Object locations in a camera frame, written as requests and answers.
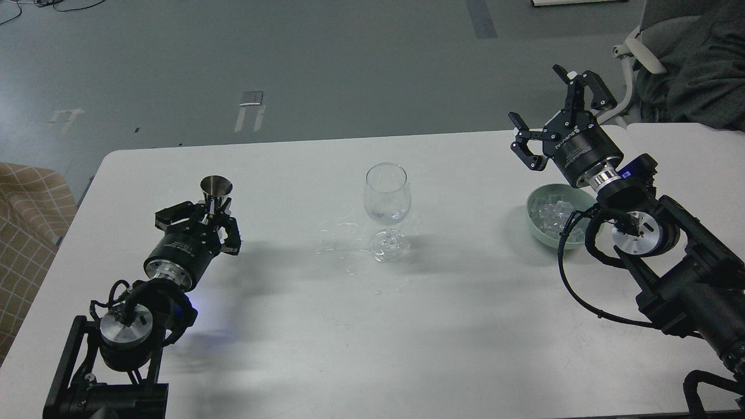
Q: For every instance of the clear wine glass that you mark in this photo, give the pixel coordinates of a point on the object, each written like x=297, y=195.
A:
x=387, y=201

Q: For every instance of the green bowl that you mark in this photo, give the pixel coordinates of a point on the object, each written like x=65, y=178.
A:
x=578, y=197

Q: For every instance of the person in grey clothes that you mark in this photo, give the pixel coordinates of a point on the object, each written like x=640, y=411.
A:
x=704, y=82

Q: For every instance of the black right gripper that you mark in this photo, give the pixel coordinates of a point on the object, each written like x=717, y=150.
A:
x=572, y=139

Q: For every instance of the clear ice cubes pile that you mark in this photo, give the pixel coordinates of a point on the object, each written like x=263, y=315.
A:
x=551, y=214

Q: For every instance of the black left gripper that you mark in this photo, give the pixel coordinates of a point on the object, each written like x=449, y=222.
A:
x=185, y=252

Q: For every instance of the white office chair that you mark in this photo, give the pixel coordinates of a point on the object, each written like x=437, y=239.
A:
x=633, y=55

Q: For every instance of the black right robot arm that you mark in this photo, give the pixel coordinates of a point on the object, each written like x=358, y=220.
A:
x=691, y=283

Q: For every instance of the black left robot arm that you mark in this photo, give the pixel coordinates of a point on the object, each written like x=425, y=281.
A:
x=111, y=360

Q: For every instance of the steel cocktail jigger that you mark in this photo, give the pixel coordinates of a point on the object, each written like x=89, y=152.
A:
x=216, y=191

